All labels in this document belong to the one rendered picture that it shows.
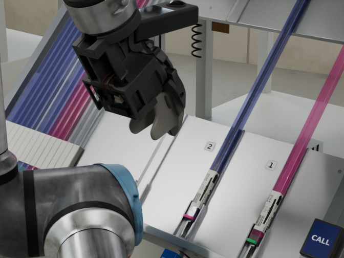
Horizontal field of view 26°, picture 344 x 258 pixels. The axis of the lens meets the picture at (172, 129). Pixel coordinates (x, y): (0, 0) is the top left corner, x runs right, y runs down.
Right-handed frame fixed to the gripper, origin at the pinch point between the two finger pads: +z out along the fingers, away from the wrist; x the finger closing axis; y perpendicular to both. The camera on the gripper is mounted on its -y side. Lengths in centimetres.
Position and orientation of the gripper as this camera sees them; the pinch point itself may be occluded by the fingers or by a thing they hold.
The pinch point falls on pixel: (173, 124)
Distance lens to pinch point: 99.5
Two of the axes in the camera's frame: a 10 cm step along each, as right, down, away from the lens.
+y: -5.6, 7.0, -4.5
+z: 3.2, 6.8, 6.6
